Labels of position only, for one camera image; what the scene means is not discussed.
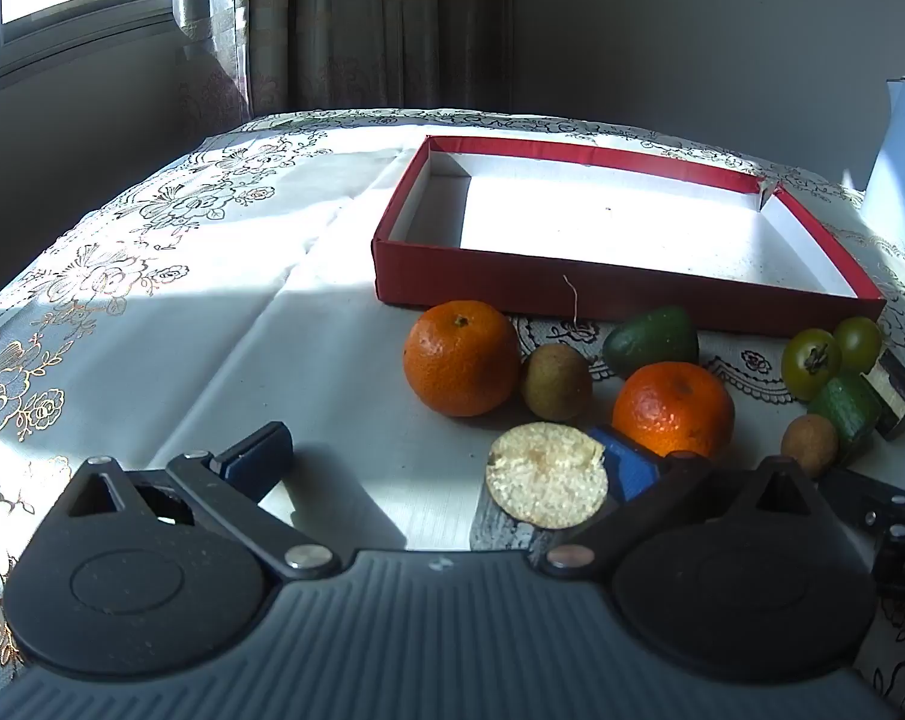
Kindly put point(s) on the orange mandarin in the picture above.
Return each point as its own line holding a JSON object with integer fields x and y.
{"x": 670, "y": 409}
{"x": 460, "y": 360}

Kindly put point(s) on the white floral tablecloth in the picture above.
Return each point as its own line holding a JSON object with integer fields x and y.
{"x": 197, "y": 360}

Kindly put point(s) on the large brown longan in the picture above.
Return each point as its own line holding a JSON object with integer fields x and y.
{"x": 556, "y": 382}

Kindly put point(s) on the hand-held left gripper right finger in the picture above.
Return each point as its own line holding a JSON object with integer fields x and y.
{"x": 636, "y": 472}

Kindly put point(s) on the green tomato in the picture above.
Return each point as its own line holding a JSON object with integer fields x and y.
{"x": 809, "y": 364}
{"x": 861, "y": 341}

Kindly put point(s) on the dark green avocado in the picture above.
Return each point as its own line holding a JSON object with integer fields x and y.
{"x": 647, "y": 341}

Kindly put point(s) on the brown patterned curtain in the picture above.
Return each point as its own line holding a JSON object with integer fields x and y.
{"x": 377, "y": 22}

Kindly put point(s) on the light blue electric kettle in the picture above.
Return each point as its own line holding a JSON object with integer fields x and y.
{"x": 899, "y": 180}

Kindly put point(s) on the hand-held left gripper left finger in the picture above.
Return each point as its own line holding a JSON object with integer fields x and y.
{"x": 254, "y": 457}

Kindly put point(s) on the green cucumber piece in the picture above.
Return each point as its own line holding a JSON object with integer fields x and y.
{"x": 846, "y": 412}

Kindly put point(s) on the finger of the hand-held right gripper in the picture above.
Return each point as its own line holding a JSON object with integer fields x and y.
{"x": 865, "y": 499}

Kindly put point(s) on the red cardboard box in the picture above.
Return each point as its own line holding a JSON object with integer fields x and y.
{"x": 497, "y": 285}

